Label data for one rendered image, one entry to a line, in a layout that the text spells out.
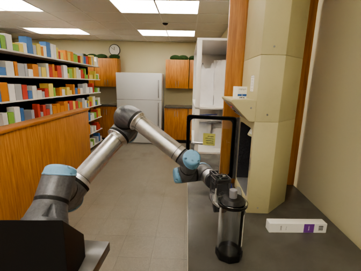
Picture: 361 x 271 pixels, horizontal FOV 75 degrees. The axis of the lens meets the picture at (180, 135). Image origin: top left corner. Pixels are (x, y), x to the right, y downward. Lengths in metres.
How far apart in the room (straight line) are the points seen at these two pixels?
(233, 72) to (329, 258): 1.02
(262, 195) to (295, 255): 0.32
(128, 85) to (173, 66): 1.25
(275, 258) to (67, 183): 0.82
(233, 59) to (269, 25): 0.39
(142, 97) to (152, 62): 1.14
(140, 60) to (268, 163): 5.89
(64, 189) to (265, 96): 0.91
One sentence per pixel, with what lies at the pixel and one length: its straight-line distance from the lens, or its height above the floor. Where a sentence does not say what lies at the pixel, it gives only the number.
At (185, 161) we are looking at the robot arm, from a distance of 0.97.
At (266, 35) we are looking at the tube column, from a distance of 1.17.
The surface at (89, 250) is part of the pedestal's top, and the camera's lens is 1.08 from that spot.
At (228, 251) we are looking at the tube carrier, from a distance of 0.97.
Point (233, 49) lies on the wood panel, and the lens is 1.51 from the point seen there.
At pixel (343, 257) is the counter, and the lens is 1.20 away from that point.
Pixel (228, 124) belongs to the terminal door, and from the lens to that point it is 1.46.
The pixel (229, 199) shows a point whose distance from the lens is 0.89.
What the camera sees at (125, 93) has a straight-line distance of 6.19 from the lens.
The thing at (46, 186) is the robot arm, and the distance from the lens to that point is 0.95.
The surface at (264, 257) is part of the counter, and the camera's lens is 1.06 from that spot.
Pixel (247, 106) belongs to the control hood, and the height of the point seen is 1.48.
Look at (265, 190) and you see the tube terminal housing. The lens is 1.28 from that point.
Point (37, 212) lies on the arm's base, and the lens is 0.91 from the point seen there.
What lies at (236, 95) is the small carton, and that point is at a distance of 1.21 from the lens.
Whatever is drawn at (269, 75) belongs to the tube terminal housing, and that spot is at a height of 1.62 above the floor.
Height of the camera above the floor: 1.58
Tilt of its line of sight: 13 degrees down
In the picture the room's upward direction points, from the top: 1 degrees clockwise
